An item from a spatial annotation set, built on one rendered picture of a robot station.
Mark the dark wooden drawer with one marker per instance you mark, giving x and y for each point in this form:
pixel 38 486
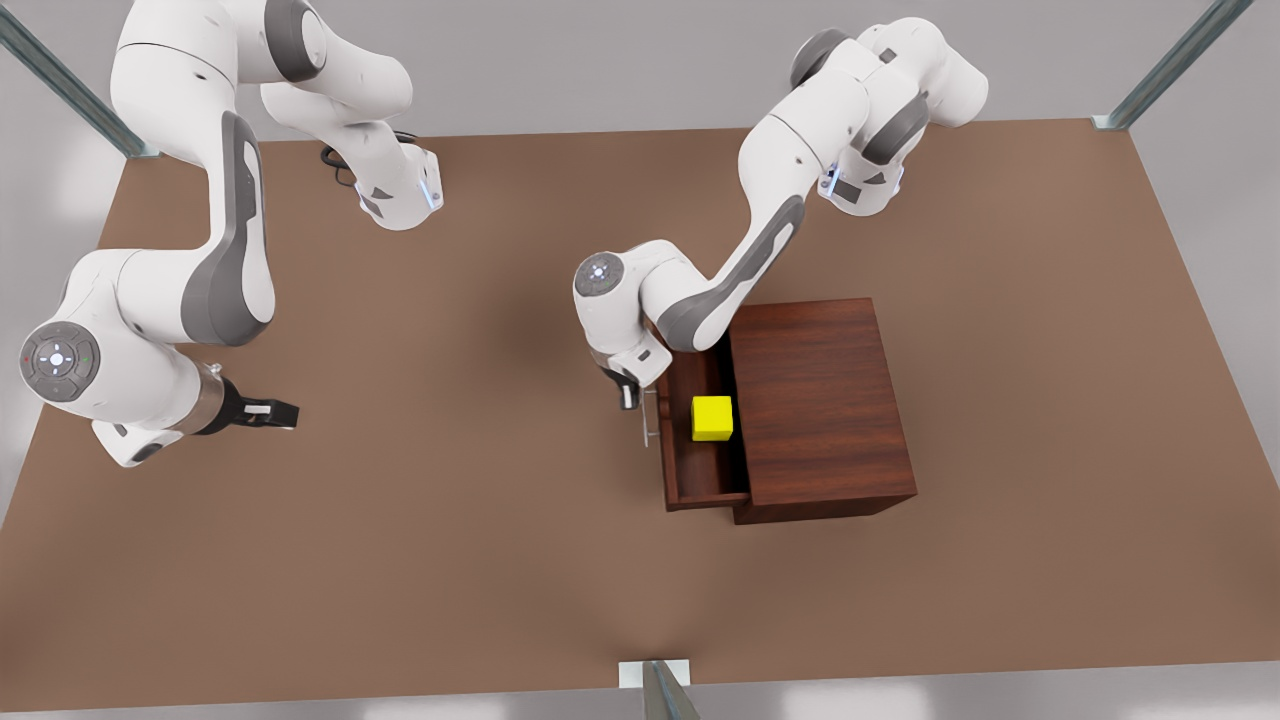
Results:
pixel 700 450

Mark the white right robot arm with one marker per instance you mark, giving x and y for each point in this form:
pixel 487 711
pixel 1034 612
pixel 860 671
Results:
pixel 160 290

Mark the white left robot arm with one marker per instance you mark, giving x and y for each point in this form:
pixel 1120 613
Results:
pixel 770 230

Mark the yellow cube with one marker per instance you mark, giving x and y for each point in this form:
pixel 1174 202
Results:
pixel 712 418

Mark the dark wooden cabinet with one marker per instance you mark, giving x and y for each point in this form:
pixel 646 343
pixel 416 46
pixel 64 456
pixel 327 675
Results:
pixel 815 410

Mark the silver frame post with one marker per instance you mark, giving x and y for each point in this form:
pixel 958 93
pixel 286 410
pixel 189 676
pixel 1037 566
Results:
pixel 660 690
pixel 1170 65
pixel 70 85

